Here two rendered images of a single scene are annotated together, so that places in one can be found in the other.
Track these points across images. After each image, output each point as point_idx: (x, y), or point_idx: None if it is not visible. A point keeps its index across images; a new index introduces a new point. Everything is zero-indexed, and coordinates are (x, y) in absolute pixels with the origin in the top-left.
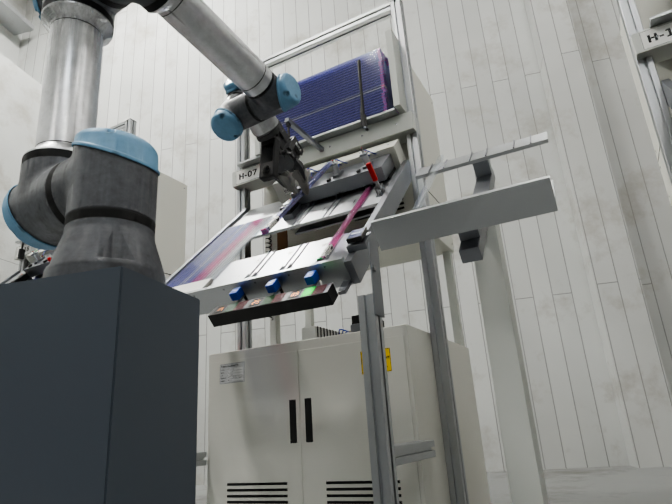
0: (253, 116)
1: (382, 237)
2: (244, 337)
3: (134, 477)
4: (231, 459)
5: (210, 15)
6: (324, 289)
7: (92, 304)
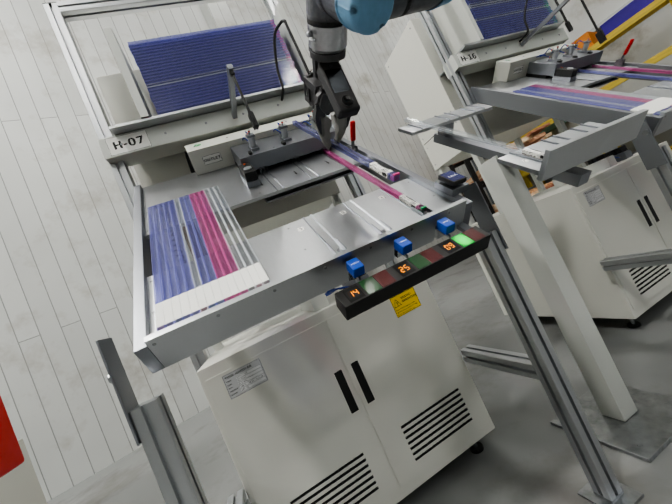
0: (409, 0)
1: (550, 166)
2: None
3: None
4: (285, 473)
5: None
6: (481, 233)
7: None
